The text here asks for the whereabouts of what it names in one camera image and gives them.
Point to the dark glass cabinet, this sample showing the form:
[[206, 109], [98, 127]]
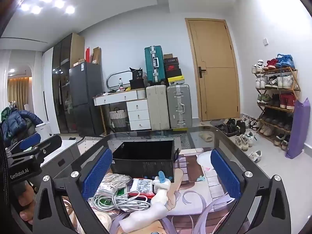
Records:
[[62, 78]]

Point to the white desk with drawers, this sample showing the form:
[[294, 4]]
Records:
[[137, 112]]

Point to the white plush toy blue tip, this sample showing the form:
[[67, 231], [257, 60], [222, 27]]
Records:
[[156, 199]]

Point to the dark grey fridge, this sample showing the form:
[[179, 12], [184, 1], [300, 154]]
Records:
[[85, 90]]

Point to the cardboard box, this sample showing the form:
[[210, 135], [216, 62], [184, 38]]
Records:
[[96, 56]]

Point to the beige slipper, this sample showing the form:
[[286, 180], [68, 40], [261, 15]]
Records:
[[206, 137]]

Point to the wooden door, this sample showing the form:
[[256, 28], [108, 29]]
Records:
[[214, 53]]

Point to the chrome tube chair frame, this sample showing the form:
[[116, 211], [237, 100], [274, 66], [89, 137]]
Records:
[[114, 74]]

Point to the scattered pile of shoes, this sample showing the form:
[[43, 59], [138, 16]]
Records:
[[241, 141]]

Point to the beige curtain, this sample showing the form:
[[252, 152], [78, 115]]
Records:
[[19, 90]]

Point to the person's left hand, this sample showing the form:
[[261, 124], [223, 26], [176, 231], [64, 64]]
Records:
[[28, 207]]

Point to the clear water bottle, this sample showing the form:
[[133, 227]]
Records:
[[121, 85]]

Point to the black shoe box red logo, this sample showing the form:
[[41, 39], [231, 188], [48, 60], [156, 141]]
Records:
[[171, 64]]

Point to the white sneaker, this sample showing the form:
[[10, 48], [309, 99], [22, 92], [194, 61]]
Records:
[[255, 155]]

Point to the black bag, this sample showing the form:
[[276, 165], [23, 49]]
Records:
[[137, 80]]

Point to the red white packet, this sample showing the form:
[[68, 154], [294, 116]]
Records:
[[142, 185]]

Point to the woven basket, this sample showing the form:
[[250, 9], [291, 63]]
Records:
[[118, 119]]

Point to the bamboo shoe rack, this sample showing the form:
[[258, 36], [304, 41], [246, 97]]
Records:
[[275, 71]]

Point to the white kettle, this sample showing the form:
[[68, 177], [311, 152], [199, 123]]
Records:
[[43, 129]]

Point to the blue puffer jacket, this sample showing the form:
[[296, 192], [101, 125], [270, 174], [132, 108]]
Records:
[[14, 124]]

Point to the purple bag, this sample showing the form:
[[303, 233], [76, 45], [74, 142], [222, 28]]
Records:
[[298, 131]]

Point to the ceiling lamp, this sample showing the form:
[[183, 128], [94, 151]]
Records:
[[46, 0]]

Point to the wall switch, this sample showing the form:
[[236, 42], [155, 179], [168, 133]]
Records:
[[265, 41]]

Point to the teal suitcase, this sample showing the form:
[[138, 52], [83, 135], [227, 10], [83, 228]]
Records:
[[153, 63]]

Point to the beige suitcase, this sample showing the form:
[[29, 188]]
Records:
[[157, 107]]

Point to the yellow black shoe box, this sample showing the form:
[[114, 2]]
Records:
[[175, 80]]

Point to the shoe rack with shoes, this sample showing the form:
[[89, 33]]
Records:
[[285, 61]]

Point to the black storage box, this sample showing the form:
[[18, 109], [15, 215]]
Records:
[[143, 168]]

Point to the grey low cabinet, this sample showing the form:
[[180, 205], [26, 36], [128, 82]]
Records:
[[63, 156]]

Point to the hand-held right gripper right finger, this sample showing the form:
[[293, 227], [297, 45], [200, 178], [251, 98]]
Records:
[[225, 173]]

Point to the silver suitcase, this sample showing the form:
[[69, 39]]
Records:
[[179, 107]]

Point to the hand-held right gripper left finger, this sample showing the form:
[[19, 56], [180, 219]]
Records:
[[96, 175]]

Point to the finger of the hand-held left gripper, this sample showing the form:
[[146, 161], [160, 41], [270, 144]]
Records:
[[30, 141], [48, 146]]

